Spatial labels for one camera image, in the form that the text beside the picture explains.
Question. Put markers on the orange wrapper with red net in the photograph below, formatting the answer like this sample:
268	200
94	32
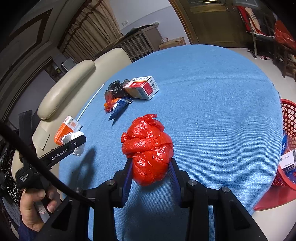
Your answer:
108	106

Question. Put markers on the torn blue toothpaste box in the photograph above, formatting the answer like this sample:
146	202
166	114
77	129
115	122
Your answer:
119	107

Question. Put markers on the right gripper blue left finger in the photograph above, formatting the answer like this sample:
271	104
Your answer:
127	181

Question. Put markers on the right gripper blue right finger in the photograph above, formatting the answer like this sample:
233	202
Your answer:
176	181

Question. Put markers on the person's left hand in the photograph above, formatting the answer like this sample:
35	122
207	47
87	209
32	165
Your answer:
30	215

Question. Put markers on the red plastic bag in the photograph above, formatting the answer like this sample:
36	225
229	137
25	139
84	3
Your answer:
149	147

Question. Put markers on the blue tablecloth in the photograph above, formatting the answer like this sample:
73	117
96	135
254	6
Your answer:
221	111

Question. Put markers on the chair with red cloth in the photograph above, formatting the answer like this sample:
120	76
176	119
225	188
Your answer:
259	25

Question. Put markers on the red white cardboard box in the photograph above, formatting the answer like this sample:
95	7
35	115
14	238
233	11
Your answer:
142	87

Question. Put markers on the white plastic rod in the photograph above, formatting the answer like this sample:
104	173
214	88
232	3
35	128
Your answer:
88	103

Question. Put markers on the wooden slatted crib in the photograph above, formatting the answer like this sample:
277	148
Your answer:
137	43

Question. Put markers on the cream leather sofa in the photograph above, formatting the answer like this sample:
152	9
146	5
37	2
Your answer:
69	95

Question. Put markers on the white tissue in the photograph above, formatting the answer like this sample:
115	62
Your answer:
74	142

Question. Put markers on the black plastic bag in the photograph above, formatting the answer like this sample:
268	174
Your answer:
116	90

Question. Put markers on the blue white medicine box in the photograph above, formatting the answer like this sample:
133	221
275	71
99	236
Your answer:
284	144

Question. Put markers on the beige curtain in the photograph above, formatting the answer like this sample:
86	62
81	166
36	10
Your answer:
92	28

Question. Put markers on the orange white tissue pack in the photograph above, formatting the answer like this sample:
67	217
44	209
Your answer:
69	125

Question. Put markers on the long white grey box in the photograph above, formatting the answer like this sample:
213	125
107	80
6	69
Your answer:
287	161

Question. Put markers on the red plastic mesh basket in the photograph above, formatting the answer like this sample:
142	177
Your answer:
288	115

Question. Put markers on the wooden stool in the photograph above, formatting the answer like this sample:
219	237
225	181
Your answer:
282	58

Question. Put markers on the large red bag on stool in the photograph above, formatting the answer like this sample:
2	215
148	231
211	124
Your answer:
282	35

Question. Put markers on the brown cardboard box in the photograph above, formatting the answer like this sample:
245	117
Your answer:
173	43

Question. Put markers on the wooden double door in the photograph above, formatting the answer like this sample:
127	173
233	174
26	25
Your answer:
212	23

